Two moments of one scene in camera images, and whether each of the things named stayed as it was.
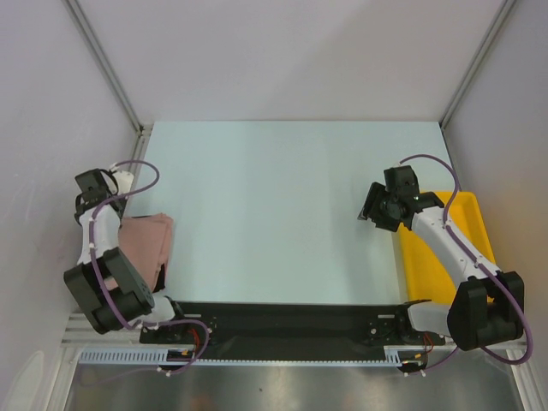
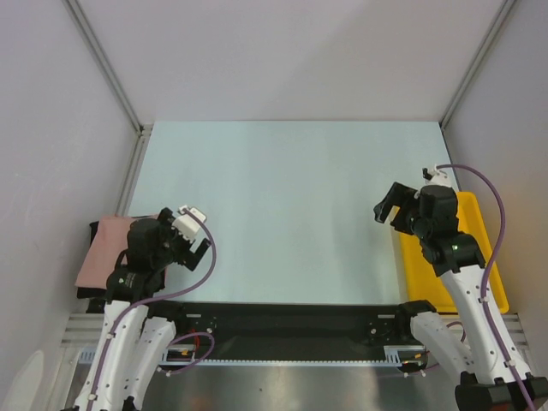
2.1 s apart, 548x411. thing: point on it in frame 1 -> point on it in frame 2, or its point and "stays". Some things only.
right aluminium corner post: (505, 8) stays
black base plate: (287, 325) stays
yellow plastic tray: (427, 280) stays
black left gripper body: (122, 203) -> (175, 247)
